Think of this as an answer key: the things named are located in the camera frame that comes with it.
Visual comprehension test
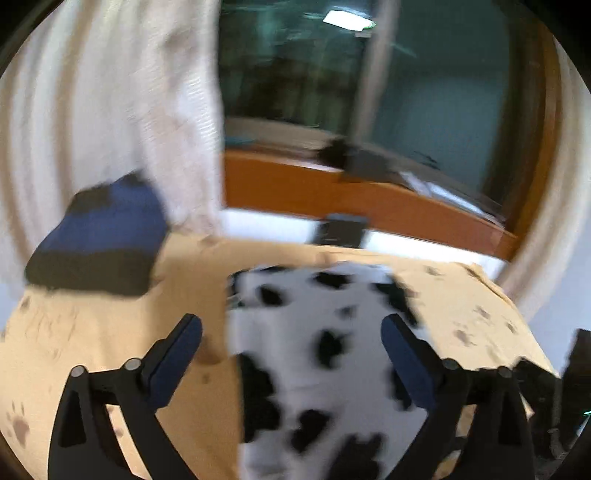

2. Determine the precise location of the black box with white tab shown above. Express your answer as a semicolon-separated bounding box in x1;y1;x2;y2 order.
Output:
315;212;370;249

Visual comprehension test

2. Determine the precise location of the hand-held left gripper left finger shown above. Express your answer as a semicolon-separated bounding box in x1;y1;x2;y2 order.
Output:
47;313;204;480

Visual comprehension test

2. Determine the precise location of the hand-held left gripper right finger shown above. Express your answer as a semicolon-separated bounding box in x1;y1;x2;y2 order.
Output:
380;313;536;480

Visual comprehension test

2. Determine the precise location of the yellow paw print blanket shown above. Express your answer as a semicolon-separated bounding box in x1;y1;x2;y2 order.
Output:
0;233;559;480

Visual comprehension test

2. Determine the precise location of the cream patterned curtain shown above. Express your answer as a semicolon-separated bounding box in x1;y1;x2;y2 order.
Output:
496;37;591;319
0;0;227;296

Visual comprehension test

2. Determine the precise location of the cow print fleece garment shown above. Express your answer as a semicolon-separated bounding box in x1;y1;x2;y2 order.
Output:
226;263;430;480

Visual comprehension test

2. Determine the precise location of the blue and black folded cloth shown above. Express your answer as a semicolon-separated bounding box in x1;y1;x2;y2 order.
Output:
24;173;171;298

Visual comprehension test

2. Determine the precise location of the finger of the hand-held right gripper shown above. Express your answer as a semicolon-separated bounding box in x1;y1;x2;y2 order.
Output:
514;359;561;407

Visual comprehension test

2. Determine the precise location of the clear plastic packet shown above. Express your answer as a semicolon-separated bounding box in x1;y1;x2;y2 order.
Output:
425;182;504;222

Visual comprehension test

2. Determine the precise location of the dark open cardboard box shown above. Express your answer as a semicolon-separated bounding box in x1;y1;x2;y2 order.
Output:
321;137;402;184

